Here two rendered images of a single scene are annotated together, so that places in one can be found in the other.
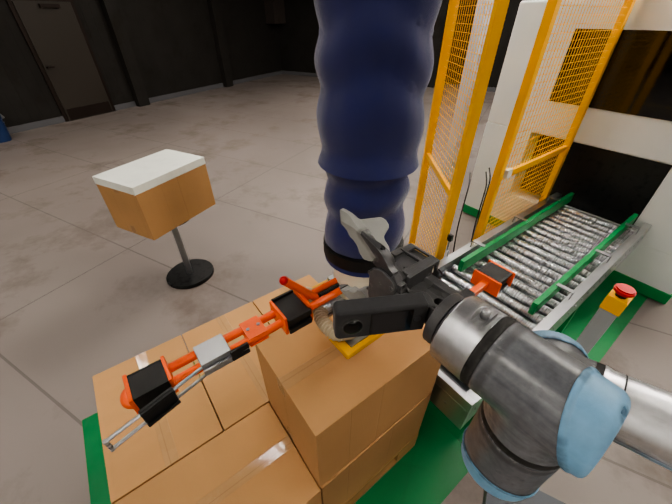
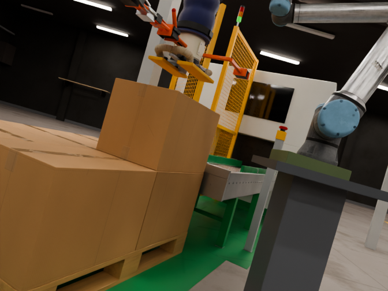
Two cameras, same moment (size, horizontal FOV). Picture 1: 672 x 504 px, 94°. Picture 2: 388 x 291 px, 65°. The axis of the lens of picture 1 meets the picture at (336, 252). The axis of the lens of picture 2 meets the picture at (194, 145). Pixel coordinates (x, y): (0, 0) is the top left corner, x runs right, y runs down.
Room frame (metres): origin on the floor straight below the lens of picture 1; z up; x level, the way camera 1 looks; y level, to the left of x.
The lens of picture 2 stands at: (-0.96, 0.63, 0.73)
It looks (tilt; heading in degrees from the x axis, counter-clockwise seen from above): 1 degrees down; 332
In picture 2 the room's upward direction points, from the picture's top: 16 degrees clockwise
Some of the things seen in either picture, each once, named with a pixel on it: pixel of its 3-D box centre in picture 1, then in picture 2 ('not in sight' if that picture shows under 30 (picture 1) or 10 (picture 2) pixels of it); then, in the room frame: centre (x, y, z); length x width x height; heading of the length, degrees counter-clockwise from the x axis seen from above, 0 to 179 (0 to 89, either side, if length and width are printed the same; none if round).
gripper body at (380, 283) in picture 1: (415, 293); not in sight; (0.31, -0.11, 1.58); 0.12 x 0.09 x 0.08; 38
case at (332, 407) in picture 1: (352, 369); (164, 130); (0.73, -0.07, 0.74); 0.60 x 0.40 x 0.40; 126
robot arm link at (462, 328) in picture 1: (466, 333); not in sight; (0.24, -0.15, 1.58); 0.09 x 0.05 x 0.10; 128
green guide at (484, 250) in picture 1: (519, 223); (220, 159); (2.07, -1.41, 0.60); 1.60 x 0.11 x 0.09; 127
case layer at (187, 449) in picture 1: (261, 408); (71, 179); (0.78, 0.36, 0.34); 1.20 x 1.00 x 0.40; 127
